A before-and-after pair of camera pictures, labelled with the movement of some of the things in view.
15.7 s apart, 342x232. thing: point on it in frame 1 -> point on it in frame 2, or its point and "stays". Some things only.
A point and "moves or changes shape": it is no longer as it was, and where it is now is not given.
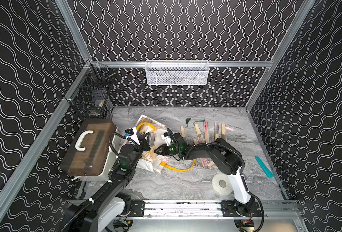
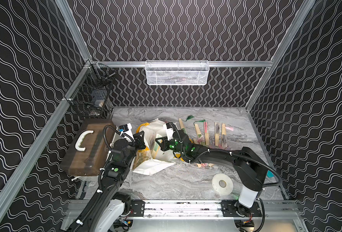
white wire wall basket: (177, 72) stays
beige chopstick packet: (217, 130) stays
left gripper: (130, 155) -> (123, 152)
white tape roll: (221, 184) stays
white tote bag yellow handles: (151, 131) moves or changes shape
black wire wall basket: (90, 97) stays
